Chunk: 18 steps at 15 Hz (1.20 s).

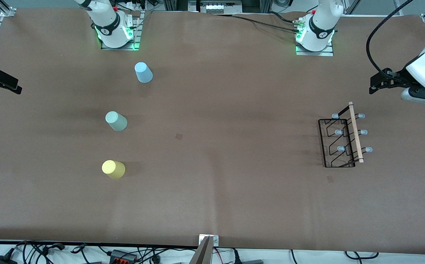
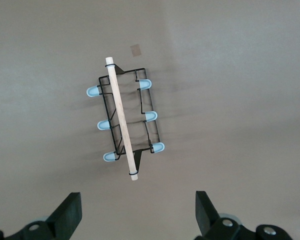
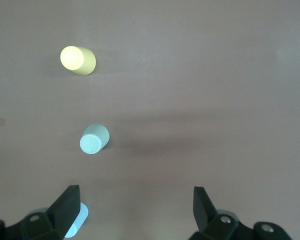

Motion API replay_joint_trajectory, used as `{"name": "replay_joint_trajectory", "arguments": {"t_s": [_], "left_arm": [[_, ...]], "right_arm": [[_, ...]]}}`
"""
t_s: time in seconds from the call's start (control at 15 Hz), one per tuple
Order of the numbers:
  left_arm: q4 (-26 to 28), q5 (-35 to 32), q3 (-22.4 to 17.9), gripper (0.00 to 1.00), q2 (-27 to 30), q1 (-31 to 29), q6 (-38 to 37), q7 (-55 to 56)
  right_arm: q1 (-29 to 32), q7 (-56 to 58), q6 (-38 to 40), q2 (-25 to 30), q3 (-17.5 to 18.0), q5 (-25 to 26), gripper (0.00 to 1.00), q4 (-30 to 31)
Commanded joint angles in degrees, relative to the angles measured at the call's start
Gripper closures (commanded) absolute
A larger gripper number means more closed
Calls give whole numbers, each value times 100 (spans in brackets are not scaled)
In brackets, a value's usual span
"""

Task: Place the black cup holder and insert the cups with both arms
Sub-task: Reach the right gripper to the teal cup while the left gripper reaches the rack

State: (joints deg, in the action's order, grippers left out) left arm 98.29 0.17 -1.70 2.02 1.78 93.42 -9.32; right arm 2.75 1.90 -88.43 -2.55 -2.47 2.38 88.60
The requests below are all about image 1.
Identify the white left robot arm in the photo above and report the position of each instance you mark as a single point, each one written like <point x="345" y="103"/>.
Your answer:
<point x="319" y="29"/>

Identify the yellow plastic cup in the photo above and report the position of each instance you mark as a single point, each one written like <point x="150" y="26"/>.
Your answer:
<point x="113" y="169"/>

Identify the pale green plastic cup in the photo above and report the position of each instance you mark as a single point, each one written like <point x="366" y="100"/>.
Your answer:
<point x="116" y="121"/>

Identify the black power adapter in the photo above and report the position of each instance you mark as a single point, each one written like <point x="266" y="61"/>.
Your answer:
<point x="1" y="259"/>

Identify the light blue plastic cup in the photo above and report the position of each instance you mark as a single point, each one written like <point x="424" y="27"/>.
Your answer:
<point x="144" y="72"/>

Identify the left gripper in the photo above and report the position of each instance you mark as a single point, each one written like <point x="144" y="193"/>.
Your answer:
<point x="398" y="78"/>

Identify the black orange connector block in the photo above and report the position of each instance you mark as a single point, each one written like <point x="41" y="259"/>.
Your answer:
<point x="123" y="255"/>

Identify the grey power strip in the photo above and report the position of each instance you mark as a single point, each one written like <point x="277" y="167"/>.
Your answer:
<point x="220" y="6"/>

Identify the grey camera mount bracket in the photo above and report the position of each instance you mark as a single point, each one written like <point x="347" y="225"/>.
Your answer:
<point x="207" y="247"/>

